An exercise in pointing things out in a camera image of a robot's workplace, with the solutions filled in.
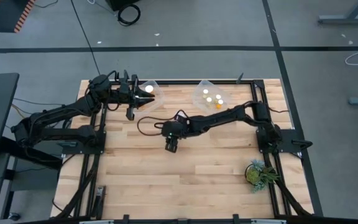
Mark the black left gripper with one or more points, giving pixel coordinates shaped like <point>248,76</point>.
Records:
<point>124,93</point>

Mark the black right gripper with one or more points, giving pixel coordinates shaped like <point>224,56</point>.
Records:
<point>171,144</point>

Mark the small clear pill bottle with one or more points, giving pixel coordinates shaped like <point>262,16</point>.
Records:
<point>205,91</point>
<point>209,99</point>
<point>218,96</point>

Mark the small orange pill bottle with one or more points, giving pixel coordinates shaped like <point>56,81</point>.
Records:
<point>220,101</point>

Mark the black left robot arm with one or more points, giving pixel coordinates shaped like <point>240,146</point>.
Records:
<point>57,112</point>

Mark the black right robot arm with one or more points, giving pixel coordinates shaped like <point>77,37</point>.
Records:
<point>216,118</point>

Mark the clear plastic bin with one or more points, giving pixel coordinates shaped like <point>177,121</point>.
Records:
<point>199,93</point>
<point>158,105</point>

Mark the black clamp lever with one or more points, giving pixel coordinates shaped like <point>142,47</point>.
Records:
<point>235,219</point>
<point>125,74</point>
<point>125,219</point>
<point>240,78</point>

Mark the potted succulent plant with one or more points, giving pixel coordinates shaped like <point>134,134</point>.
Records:
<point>256,175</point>

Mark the black box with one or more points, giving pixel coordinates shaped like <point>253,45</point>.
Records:
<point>120,3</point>

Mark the black orange-striped floor mat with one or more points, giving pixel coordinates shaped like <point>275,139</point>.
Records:
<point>2,15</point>

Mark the black caster wheel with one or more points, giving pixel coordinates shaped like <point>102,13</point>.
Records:
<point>14,216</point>

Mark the black aluminium rig frame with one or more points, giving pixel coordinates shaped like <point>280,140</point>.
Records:
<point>179,82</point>

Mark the black bracket with label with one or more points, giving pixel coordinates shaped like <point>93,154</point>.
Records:
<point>100,202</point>

